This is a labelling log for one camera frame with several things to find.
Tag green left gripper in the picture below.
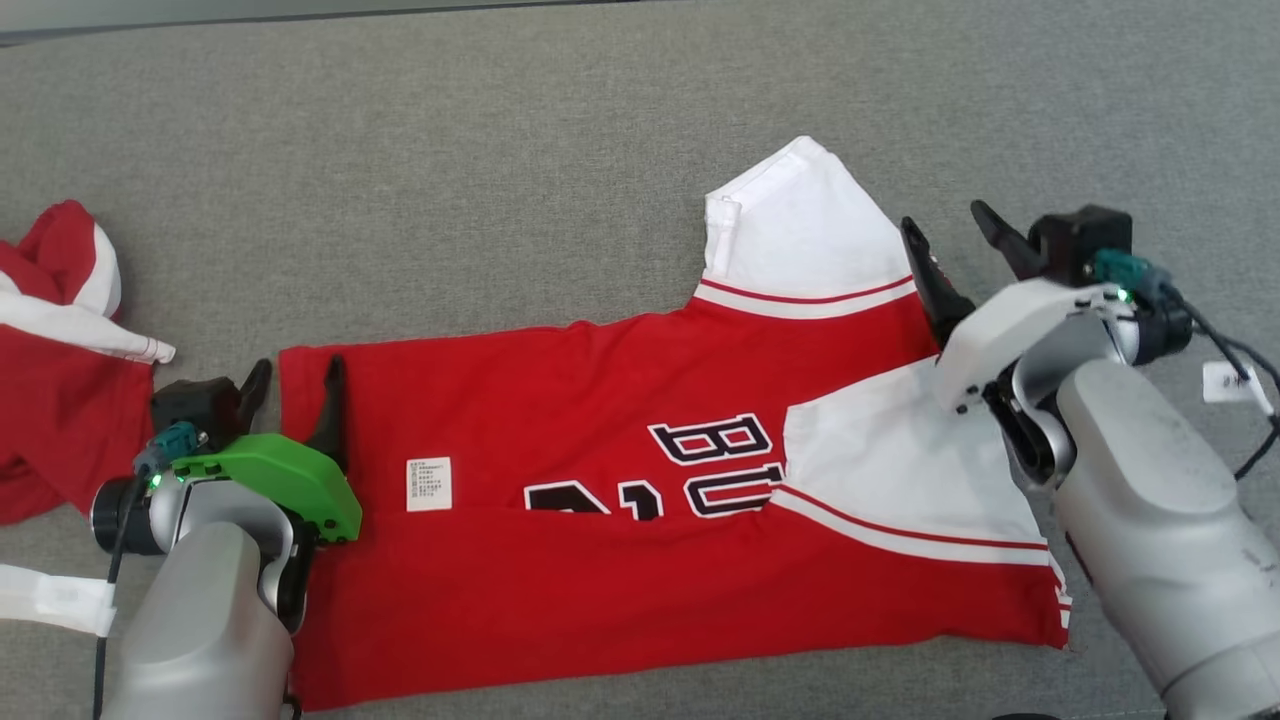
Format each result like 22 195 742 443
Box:
172 355 363 546

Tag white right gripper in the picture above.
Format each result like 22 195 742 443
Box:
900 200 1141 416

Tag red shorts with white band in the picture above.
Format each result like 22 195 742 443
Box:
0 200 177 526

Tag red white jersey shirt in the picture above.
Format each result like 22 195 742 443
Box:
278 135 1073 713

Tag grey fabric sofa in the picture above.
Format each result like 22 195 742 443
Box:
0 0 1280 720

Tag black right camera cable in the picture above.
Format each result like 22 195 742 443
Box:
1092 250 1280 481

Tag white cable label tag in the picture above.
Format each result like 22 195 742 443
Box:
1202 360 1273 416

